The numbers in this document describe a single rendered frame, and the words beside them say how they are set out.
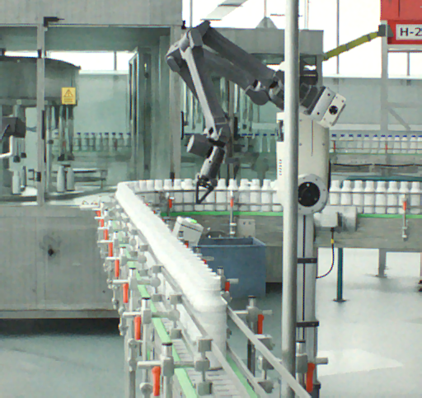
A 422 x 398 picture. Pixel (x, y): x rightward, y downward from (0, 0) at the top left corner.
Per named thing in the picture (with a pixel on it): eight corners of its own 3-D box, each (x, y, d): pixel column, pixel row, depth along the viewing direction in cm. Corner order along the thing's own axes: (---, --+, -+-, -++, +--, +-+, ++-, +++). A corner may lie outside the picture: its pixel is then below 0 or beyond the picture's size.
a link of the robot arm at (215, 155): (228, 148, 375) (225, 147, 381) (210, 141, 373) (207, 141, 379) (222, 167, 375) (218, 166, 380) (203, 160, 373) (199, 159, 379)
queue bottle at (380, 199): (377, 213, 562) (378, 181, 561) (373, 213, 568) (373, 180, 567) (388, 213, 564) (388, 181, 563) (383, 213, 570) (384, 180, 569)
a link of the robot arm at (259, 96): (175, 40, 434) (182, 27, 442) (161, 63, 444) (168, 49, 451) (271, 96, 440) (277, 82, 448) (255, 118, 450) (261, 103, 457)
